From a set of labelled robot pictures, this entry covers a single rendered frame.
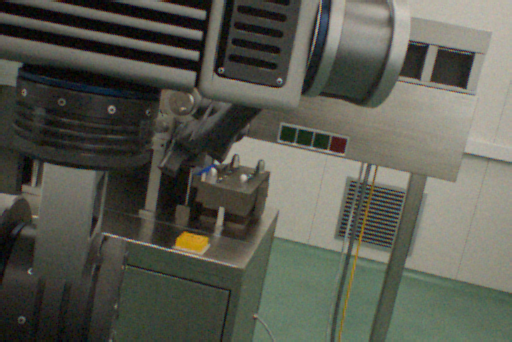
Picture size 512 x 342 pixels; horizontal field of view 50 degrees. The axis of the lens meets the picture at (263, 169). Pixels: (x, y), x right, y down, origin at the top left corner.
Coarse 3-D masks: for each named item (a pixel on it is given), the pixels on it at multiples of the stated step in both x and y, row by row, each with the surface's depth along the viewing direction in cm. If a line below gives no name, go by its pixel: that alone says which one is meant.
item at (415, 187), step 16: (416, 176) 204; (416, 192) 205; (416, 208) 206; (400, 224) 208; (400, 240) 209; (400, 256) 210; (400, 272) 211; (384, 288) 213; (384, 304) 214; (384, 320) 215; (384, 336) 216
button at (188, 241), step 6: (186, 234) 148; (192, 234) 149; (180, 240) 143; (186, 240) 143; (192, 240) 144; (198, 240) 145; (204, 240) 146; (180, 246) 143; (186, 246) 143; (192, 246) 143; (198, 246) 142; (204, 246) 146
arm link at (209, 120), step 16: (208, 112) 105; (224, 112) 93; (240, 112) 91; (256, 112) 90; (208, 128) 99; (224, 128) 96; (240, 128) 95; (192, 144) 103; (208, 144) 101; (224, 144) 100; (224, 160) 103
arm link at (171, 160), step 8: (176, 128) 148; (176, 144) 148; (168, 152) 150; (176, 152) 148; (184, 152) 148; (160, 160) 150; (168, 160) 147; (176, 160) 147; (184, 160) 152; (160, 168) 150; (168, 168) 147; (176, 168) 147
